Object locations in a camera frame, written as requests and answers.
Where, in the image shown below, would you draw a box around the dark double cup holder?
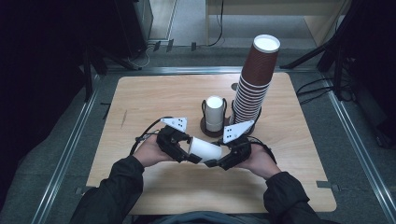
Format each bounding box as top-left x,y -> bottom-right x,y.
199,97 -> 264,138

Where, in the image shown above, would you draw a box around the single white paper cup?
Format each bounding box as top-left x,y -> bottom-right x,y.
188,135 -> 223,164

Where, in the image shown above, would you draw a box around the black hanging cable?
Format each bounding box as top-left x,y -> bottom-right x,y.
206,0 -> 226,49

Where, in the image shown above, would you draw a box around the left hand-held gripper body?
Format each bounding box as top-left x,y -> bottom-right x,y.
155,117 -> 191,163

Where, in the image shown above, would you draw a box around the black floor cables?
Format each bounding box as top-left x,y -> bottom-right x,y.
295,77 -> 336,105

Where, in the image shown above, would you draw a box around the black tripod stand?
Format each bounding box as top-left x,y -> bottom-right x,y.
279,0 -> 396,149

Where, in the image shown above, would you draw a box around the stack of white paper cups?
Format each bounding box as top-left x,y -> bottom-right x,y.
204,94 -> 225,133

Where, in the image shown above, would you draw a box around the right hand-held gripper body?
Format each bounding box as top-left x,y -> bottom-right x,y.
218,119 -> 256,171

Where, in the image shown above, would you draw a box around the black cabinet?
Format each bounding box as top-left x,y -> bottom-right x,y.
112,0 -> 154,61

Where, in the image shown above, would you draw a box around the person's left hand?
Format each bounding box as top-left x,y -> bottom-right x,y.
133,133 -> 176,169

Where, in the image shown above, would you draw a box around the aluminium floor rail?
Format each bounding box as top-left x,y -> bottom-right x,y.
30,74 -> 101,224
105,65 -> 319,76
321,77 -> 396,224

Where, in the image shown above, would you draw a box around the stack of brown paper cups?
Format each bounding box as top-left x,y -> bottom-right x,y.
229,34 -> 281,132

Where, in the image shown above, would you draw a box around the light wooden furniture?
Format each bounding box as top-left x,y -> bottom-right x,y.
205,0 -> 353,49

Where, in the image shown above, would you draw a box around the hand-held gripper black cable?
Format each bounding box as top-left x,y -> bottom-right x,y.
247,135 -> 278,165
129,116 -> 174,157

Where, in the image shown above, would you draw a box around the person's grey clothed torso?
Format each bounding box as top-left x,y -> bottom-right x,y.
148,210 -> 272,224

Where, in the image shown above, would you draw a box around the black metal stand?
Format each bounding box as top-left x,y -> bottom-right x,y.
81,46 -> 109,103

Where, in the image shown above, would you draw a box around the grey metal table bracket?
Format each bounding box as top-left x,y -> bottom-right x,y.
315,179 -> 341,192
75,185 -> 98,196

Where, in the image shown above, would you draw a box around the person's right hand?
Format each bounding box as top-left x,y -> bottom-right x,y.
238,142 -> 283,181

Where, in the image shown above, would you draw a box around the white floor cable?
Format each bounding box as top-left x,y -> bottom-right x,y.
128,44 -> 155,70

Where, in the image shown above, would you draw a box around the right hand-held gripper black cable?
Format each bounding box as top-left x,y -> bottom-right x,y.
247,135 -> 278,165

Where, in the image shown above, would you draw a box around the left hand-held gripper black cable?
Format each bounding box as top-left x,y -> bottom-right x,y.
129,116 -> 174,157

